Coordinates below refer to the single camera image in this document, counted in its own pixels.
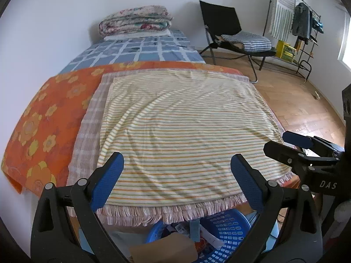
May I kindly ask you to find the blue plastic laundry basket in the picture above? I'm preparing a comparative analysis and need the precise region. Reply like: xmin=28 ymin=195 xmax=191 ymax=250
xmin=146 ymin=209 xmax=258 ymax=262

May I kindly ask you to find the white tube package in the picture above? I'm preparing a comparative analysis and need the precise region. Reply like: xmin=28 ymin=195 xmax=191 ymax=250
xmin=200 ymin=225 xmax=224 ymax=250

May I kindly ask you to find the plush toy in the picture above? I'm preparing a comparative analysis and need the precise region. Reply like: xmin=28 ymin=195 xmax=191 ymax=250
xmin=334 ymin=199 xmax=351 ymax=223

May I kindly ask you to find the orange floral bedsheet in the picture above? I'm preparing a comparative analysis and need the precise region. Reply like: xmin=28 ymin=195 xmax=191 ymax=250
xmin=1 ymin=61 xmax=241 ymax=195

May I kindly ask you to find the black clothes drying rack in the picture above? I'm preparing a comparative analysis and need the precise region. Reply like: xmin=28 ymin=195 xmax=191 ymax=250
xmin=263 ymin=0 xmax=324 ymax=81

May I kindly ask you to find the yellow green box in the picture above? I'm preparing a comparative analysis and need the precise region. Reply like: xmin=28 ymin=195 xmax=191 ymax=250
xmin=276 ymin=40 xmax=296 ymax=62

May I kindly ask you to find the teal small packet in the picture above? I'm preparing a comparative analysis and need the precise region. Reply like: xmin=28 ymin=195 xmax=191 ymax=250
xmin=189 ymin=219 xmax=201 ymax=242

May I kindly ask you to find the brown cardboard piece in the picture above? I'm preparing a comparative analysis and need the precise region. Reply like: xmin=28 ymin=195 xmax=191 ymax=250
xmin=130 ymin=233 xmax=198 ymax=263

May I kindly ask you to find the checkered chair cushion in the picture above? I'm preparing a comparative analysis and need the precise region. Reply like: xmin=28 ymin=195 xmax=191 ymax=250
xmin=221 ymin=30 xmax=272 ymax=52

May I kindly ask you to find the dark garment on rack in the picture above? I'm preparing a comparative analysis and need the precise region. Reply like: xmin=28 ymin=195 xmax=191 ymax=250
xmin=292 ymin=2 xmax=313 ymax=41

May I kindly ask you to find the striped yellow towel blanket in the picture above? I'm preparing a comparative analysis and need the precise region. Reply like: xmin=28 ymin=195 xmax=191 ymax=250
xmin=66 ymin=68 xmax=297 ymax=228

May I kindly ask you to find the striped towel on rack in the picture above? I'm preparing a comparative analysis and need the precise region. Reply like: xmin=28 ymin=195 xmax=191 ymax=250
xmin=269 ymin=0 xmax=296 ymax=42

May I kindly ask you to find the black folding chair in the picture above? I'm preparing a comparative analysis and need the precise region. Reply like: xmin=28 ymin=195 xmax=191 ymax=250
xmin=199 ymin=1 xmax=276 ymax=84

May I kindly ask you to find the blue checkered bedsheet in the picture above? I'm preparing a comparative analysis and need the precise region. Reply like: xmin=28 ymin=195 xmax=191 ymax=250
xmin=61 ymin=30 xmax=205 ymax=74

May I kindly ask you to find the folded floral quilt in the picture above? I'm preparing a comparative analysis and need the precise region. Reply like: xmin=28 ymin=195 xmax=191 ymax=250
xmin=98 ymin=5 xmax=173 ymax=37

